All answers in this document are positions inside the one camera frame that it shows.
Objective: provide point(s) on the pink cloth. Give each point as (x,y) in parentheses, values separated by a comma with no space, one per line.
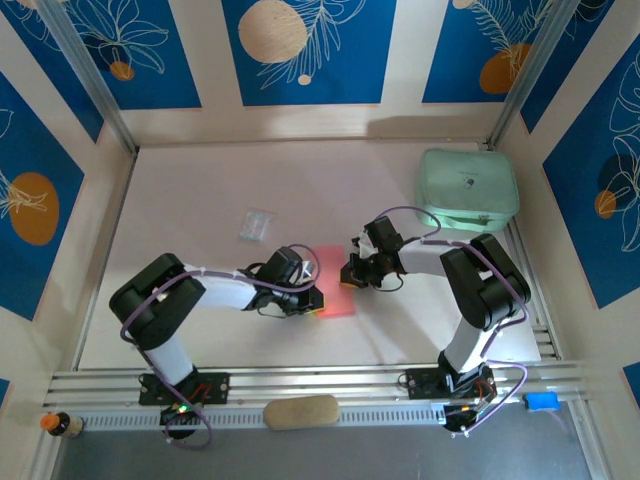
(334,280)

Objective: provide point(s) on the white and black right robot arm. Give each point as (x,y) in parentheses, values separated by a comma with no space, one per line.
(425,260)

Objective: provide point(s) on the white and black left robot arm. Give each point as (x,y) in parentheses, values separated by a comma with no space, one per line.
(225,292)

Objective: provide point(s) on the small clear plastic packet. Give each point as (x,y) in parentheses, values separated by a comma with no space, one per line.
(256,225)

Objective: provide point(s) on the beige oval block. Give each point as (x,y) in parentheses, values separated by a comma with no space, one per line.
(301,412)

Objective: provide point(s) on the mint green zip pouch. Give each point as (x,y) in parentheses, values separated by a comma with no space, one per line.
(465,185)

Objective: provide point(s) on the blue box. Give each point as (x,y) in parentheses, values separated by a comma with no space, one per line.
(540,401)

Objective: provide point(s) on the small bottle with orange cap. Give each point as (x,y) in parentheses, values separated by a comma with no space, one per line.
(62,424)

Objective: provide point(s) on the aluminium mounting rail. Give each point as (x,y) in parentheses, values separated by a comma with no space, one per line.
(310,382)

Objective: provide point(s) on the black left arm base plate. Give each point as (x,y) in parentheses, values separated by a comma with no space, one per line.
(215,387)

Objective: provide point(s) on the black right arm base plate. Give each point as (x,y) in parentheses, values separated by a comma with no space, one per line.
(422,384)

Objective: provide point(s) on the aluminium frame post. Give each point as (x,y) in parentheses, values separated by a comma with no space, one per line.
(525,75)
(95,85)

